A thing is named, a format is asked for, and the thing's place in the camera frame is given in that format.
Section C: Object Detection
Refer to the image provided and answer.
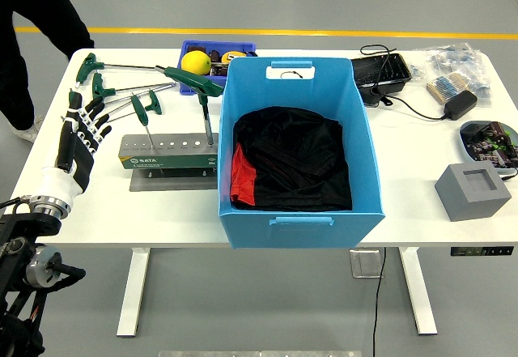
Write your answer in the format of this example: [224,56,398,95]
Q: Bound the white table leg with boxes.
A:
[398,247,439,337]
[116,247,151,338]

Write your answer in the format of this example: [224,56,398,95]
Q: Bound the small green T-handle hex key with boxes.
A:
[129,93,155,147]

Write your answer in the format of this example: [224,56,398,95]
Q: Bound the black power adapter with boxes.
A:
[444,89,479,121]

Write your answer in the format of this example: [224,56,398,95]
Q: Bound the black adapter cable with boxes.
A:
[359,44,448,122]

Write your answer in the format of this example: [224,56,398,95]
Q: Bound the light blue plastic storage box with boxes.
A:
[217,56,386,250]

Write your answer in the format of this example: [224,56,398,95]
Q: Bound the black cloth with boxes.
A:
[231,105,353,212]

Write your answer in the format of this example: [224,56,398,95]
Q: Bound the clear bag of blue components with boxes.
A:
[411,42,494,109]

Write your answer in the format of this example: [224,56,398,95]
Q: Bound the black table control panel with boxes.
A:
[450,245,515,257]

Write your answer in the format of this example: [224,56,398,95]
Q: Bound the yellow tape measure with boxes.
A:
[221,50,248,65]

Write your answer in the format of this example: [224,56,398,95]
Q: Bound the taped resistor strip bundle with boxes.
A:
[426,72,473,104]

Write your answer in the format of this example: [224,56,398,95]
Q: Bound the yellow lemon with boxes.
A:
[180,50,213,76]

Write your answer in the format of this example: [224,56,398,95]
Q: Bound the pile of electronic parts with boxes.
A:
[462,121,518,171]

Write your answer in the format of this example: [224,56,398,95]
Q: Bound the metal floor socket box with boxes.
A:
[349,249,384,279]

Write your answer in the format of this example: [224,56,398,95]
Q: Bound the green metal hex key holder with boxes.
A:
[118,132,220,192]

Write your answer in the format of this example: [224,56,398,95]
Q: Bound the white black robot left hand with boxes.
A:
[38,96,113,209]

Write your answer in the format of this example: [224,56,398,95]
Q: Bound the black plastic tray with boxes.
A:
[350,53,413,106]

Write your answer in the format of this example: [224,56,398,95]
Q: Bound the small dark blue bin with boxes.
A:
[177,40,258,97]

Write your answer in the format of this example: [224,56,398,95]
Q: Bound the red cloth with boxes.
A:
[229,142,258,206]

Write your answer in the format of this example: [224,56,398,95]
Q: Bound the grey foam block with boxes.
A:
[434,161,513,223]

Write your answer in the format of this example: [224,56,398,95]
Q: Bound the pale blue dish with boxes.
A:
[458,120,518,179]

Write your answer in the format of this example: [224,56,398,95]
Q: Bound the black hanging power cable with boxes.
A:
[372,247,389,357]

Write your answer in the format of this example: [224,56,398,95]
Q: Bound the person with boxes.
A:
[0,0,96,144]

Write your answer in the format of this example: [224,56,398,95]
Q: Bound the large green T-handle hex key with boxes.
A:
[163,66,225,147]

